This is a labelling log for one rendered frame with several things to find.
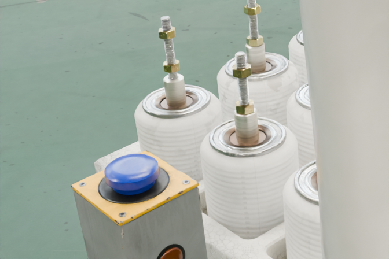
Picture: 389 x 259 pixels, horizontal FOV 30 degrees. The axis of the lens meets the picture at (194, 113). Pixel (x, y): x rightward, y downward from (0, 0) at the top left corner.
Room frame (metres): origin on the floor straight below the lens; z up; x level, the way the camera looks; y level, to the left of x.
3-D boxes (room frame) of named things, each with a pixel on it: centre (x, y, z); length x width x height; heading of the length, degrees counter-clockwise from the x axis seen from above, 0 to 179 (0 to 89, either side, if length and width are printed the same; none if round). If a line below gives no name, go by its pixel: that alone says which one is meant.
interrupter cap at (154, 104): (0.72, 0.02, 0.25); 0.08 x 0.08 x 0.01
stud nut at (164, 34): (0.72, 0.02, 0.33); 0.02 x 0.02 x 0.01; 87
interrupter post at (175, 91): (0.72, 0.02, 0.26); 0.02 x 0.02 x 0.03
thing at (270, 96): (0.78, -0.08, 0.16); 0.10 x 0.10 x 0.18
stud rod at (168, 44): (0.72, 0.02, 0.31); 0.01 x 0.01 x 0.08
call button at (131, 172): (0.46, 0.05, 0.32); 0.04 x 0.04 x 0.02
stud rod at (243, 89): (0.62, -0.05, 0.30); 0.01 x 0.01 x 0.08
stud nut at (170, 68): (0.72, 0.02, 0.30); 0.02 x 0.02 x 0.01; 87
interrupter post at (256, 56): (0.78, -0.08, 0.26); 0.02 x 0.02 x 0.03
